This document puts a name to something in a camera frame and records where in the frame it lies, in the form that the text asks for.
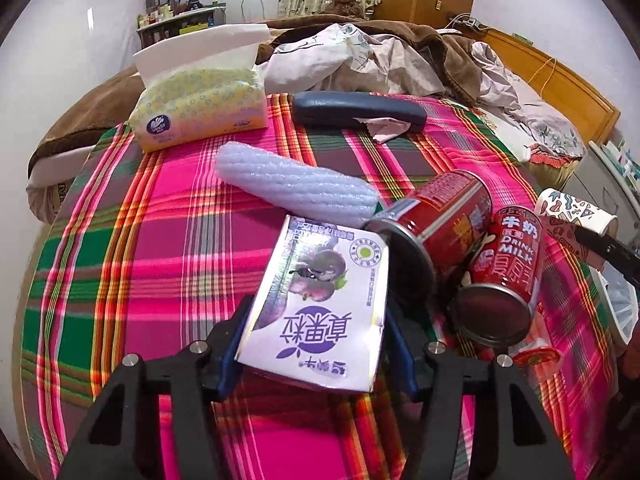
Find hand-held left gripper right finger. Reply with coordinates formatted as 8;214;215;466
385;300;576;480

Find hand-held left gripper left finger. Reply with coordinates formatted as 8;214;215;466
57;294;256;480

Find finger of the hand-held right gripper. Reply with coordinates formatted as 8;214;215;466
574;227;640;286

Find white trash bin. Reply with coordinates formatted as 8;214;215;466
595;260;640;346

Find patterned paper cup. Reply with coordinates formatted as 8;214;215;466
534;187;619;271

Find purple white drink carton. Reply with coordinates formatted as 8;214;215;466
234;214;391;393

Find grey cabinet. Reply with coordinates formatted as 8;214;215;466
575;140;640;221

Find green white boxes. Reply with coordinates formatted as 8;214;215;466
600;137;640;186

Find floral bed sheet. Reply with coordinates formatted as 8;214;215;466
525;152;576;181

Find small red milk can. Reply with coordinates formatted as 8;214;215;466
446;206;545;347

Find pink green plaid tablecloth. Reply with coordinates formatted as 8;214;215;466
12;92;623;480

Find red foil lid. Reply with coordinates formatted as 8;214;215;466
512;345;558;368

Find floral pillow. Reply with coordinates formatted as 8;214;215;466
500;72;586;161

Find large red can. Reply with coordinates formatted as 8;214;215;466
362;170;493;306

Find wooden bed headboard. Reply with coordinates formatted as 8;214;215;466
482;27;621;148

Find white bubble wrap roll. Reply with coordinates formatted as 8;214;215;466
214;141;381;230

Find torn white paper scrap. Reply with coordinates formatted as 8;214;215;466
352;116;412;145

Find dark blue glasses case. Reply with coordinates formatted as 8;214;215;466
291;91;428;134

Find yellow tissue pack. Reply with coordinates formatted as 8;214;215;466
127;24;271;153

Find white power strip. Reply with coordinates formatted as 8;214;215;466
447;12;488;33

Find brown blanket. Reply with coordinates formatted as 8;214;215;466
27;15;481;196

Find white floral quilt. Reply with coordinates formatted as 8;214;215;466
262;22;521;111

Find shelf with bottles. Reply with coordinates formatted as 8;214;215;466
137;2;228;51

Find brown teddy bear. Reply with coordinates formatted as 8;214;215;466
322;0;368;20

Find orange cable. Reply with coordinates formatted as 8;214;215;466
532;57;558;96

